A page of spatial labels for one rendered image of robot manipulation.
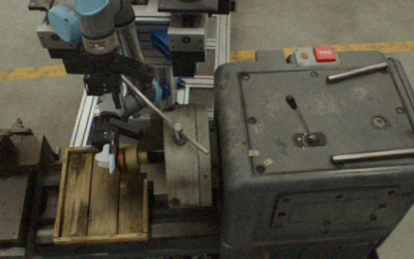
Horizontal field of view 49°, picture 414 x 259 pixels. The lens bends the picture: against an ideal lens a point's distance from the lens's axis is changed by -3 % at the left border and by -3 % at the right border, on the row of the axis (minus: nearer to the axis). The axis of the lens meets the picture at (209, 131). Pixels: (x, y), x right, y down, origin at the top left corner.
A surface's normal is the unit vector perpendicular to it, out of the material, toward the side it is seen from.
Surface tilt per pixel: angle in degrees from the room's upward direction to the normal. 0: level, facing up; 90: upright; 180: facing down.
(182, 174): 52
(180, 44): 90
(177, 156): 32
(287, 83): 0
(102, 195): 0
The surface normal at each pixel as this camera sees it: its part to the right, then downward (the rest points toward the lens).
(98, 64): 0.07, 0.69
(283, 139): 0.00, -0.59
